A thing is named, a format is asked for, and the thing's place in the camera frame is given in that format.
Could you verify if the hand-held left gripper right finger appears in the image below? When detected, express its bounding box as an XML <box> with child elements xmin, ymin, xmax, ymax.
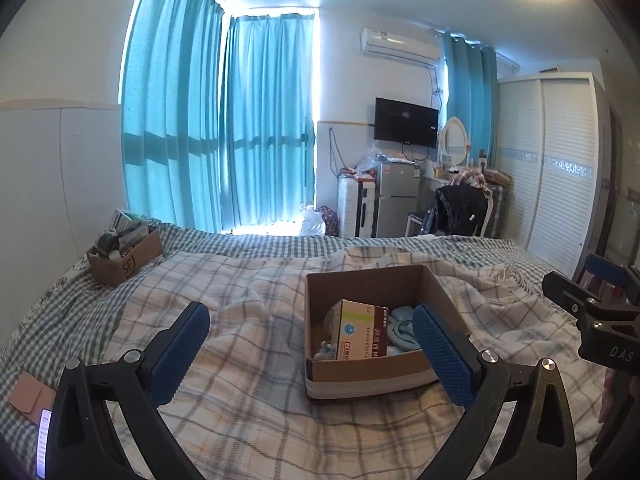
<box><xmin>412</xmin><ymin>304</ymin><xmax>594</xmax><ymax>480</ymax></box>

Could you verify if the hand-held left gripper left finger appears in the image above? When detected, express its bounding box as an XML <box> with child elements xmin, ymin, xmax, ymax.
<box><xmin>36</xmin><ymin>301</ymin><xmax>211</xmax><ymax>480</ymax></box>

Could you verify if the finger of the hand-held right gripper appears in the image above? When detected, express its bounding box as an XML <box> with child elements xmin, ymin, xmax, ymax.
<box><xmin>541</xmin><ymin>270</ymin><xmax>602</xmax><ymax>332</ymax></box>
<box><xmin>584</xmin><ymin>253</ymin><xmax>640</xmax><ymax>307</ymax></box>

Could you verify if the green white medicine box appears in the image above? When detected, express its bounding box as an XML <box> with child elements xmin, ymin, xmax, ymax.
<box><xmin>332</xmin><ymin>299</ymin><xmax>390</xmax><ymax>361</ymax></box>

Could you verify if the person's right hand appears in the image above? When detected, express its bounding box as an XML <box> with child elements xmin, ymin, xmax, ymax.
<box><xmin>599</xmin><ymin>367</ymin><xmax>624</xmax><ymax>427</ymax></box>

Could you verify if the plaid blanket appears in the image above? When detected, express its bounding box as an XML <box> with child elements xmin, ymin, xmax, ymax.
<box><xmin>106</xmin><ymin>245</ymin><xmax>610</xmax><ymax>480</ymax></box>

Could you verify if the small cardboard box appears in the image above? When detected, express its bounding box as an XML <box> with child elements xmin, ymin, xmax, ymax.
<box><xmin>85</xmin><ymin>226</ymin><xmax>165</xmax><ymax>289</ymax></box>

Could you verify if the dark striped suitcase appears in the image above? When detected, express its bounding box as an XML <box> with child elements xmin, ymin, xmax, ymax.
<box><xmin>482</xmin><ymin>183</ymin><xmax>511</xmax><ymax>239</ymax></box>

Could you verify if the white wardrobe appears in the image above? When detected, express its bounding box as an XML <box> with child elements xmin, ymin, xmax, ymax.
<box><xmin>492</xmin><ymin>72</ymin><xmax>615</xmax><ymax>282</ymax></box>

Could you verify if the green checkered bedsheet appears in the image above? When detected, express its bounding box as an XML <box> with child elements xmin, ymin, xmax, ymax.
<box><xmin>0</xmin><ymin>220</ymin><xmax>551</xmax><ymax>480</ymax></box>

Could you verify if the black jacket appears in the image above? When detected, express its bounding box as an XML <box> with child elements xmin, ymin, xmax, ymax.
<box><xmin>424</xmin><ymin>184</ymin><xmax>489</xmax><ymax>237</ymax></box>

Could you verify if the white printed packet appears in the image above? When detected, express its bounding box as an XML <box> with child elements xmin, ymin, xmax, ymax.
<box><xmin>111</xmin><ymin>208</ymin><xmax>151</xmax><ymax>235</ymax></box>

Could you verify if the pink pouch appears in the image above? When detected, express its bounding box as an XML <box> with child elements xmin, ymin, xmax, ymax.
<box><xmin>8</xmin><ymin>370</ymin><xmax>56</xmax><ymax>417</ymax></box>

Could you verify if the silver fridge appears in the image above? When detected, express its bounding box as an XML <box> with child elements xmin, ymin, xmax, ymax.
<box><xmin>374</xmin><ymin>159</ymin><xmax>421</xmax><ymax>239</ymax></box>

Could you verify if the smartphone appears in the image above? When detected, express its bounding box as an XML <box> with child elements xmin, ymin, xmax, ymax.
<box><xmin>35</xmin><ymin>408</ymin><xmax>54</xmax><ymax>479</ymax></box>

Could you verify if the white suitcase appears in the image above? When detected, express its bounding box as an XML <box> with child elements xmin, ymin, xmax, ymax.
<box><xmin>337</xmin><ymin>174</ymin><xmax>379</xmax><ymax>239</ymax></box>

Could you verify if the floral bag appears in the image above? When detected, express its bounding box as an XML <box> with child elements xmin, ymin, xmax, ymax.
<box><xmin>316</xmin><ymin>204</ymin><xmax>341</xmax><ymax>236</ymax></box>

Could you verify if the white oval mirror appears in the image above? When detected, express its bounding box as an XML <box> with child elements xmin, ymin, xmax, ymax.
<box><xmin>438</xmin><ymin>116</ymin><xmax>471</xmax><ymax>167</ymax></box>

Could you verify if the clear water jug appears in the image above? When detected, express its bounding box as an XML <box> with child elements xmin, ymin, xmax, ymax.
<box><xmin>298</xmin><ymin>203</ymin><xmax>327</xmax><ymax>236</ymax></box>

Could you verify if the clear plastic bag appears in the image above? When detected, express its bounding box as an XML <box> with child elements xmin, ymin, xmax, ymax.
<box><xmin>355</xmin><ymin>146</ymin><xmax>389</xmax><ymax>174</ymax></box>

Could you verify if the narrow teal curtain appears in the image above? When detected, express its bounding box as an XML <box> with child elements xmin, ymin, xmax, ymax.
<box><xmin>442</xmin><ymin>31</ymin><xmax>500</xmax><ymax>172</ymax></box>

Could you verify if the wide teal curtain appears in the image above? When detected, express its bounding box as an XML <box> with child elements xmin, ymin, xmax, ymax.
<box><xmin>120</xmin><ymin>0</ymin><xmax>227</xmax><ymax>234</ymax></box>

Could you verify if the white air conditioner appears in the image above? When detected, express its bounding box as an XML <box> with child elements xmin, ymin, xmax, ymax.
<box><xmin>358</xmin><ymin>27</ymin><xmax>444</xmax><ymax>67</ymax></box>

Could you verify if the black wall television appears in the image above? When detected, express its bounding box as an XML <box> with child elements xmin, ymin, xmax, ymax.
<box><xmin>373</xmin><ymin>97</ymin><xmax>440</xmax><ymax>150</ymax></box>

